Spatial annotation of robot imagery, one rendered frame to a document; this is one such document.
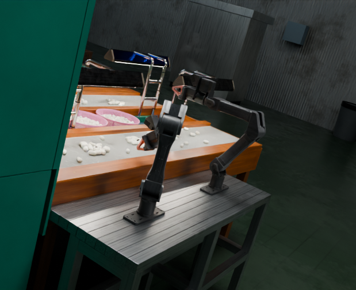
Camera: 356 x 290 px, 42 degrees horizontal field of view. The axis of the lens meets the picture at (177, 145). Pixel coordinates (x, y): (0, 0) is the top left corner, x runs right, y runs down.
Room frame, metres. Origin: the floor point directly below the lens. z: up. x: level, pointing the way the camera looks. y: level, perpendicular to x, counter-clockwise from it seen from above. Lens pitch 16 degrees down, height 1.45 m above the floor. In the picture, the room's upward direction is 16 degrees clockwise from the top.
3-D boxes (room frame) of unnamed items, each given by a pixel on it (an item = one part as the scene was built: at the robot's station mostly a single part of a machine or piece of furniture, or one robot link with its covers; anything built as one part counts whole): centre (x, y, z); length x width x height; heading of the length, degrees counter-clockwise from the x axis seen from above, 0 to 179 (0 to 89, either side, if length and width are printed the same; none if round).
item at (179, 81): (2.91, -0.07, 1.08); 0.62 x 0.08 x 0.07; 149
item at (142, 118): (3.17, 0.34, 0.90); 0.20 x 0.19 x 0.45; 149
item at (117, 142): (2.42, 0.16, 0.73); 1.81 x 0.30 x 0.02; 149
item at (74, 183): (2.31, -0.02, 0.67); 1.81 x 0.12 x 0.19; 149
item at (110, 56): (3.20, 0.41, 1.08); 0.62 x 0.08 x 0.07; 149
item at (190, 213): (2.06, 0.13, 0.65); 1.20 x 0.90 x 0.04; 152
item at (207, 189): (2.21, -0.24, 0.71); 0.20 x 0.07 x 0.08; 152
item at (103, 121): (2.46, 0.53, 0.72); 0.27 x 0.27 x 0.10
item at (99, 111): (2.70, 0.39, 0.72); 0.27 x 0.27 x 0.10
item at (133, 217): (1.68, 0.05, 0.71); 0.20 x 0.07 x 0.08; 152
